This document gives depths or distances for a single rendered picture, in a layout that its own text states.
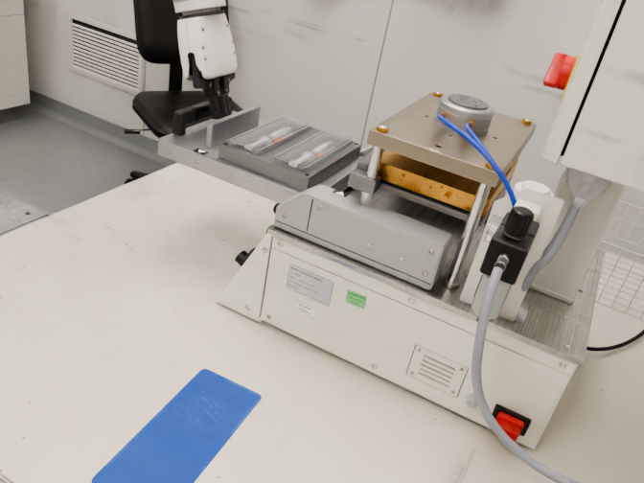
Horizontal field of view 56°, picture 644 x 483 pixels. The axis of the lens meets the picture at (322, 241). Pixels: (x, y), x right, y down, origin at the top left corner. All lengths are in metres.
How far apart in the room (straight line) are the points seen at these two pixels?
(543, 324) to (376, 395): 0.26
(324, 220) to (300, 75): 1.89
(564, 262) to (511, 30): 1.57
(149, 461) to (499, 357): 0.46
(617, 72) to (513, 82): 1.70
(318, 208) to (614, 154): 0.38
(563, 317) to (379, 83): 1.80
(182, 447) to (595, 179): 0.59
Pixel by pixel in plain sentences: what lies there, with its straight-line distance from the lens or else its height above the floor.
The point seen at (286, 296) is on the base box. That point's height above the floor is 0.83.
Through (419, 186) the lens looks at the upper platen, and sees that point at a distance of 0.85.
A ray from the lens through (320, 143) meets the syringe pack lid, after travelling 1.04.
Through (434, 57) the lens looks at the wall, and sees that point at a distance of 2.47.
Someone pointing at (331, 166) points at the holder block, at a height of 0.99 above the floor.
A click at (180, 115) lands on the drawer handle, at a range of 1.06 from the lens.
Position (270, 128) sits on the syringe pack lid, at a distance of 1.06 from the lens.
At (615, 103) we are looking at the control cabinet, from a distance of 0.72.
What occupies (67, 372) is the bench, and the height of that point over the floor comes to 0.75.
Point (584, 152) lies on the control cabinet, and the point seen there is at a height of 1.17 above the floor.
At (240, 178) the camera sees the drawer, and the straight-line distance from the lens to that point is 0.98.
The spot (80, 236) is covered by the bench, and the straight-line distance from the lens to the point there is 1.20.
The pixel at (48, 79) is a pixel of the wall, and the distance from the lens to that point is 3.79.
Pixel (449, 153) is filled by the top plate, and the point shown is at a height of 1.11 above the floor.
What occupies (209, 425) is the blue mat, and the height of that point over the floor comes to 0.75.
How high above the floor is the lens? 1.37
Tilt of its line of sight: 30 degrees down
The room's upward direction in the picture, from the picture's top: 12 degrees clockwise
